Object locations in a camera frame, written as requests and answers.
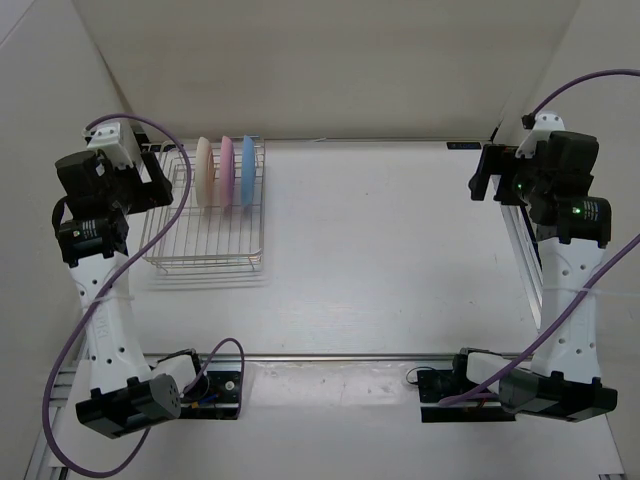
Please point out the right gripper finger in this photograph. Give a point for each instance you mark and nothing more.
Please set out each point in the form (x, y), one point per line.
(506, 191)
(489, 164)

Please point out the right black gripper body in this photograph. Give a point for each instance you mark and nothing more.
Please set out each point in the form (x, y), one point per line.
(533, 179)

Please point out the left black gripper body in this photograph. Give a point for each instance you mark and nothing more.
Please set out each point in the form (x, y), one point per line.
(126, 191)

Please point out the cream plate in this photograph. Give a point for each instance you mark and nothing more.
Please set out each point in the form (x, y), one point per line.
(204, 176)

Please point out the pink plate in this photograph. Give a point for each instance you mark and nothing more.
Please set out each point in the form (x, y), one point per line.
(227, 172)

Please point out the blue plate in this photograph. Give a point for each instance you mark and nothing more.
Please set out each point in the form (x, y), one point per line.
(248, 171)

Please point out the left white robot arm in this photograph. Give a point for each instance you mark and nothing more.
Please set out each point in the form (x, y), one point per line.
(126, 393)

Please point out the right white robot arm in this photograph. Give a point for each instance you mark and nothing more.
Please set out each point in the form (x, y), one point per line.
(573, 229)

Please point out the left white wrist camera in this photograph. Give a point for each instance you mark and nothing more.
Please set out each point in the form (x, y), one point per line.
(117, 141)

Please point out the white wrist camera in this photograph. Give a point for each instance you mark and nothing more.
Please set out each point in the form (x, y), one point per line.
(539, 126)
(117, 141)

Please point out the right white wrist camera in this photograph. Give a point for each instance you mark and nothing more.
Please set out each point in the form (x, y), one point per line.
(539, 126)

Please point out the wire dish rack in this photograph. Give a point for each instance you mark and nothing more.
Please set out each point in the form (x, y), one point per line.
(214, 239)

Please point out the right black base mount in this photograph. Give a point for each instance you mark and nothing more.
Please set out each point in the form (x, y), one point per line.
(436, 383)

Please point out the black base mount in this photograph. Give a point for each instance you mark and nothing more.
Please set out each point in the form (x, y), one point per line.
(216, 396)
(436, 383)

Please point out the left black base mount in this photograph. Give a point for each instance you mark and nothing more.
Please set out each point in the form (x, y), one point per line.
(216, 396)

